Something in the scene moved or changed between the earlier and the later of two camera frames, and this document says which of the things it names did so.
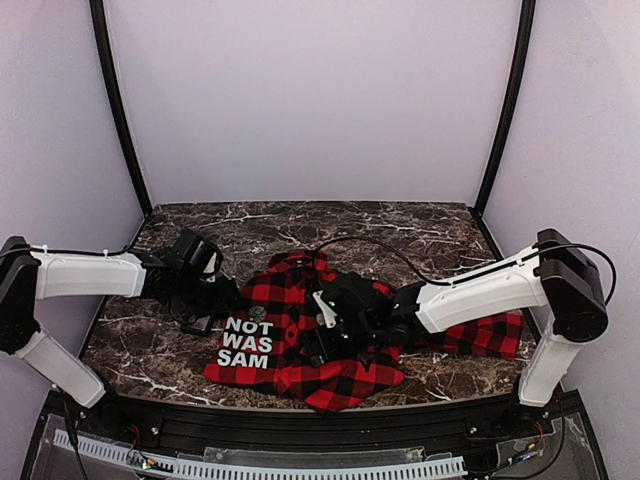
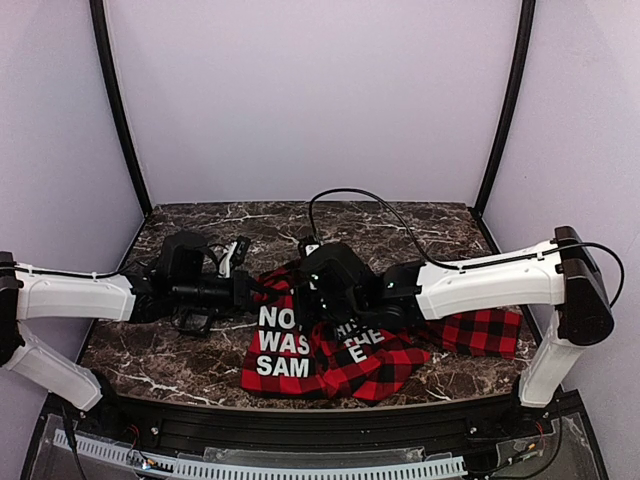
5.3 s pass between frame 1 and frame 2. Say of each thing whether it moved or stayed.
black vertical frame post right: stayed
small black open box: stayed
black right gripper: moved
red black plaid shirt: moved
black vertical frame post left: stayed
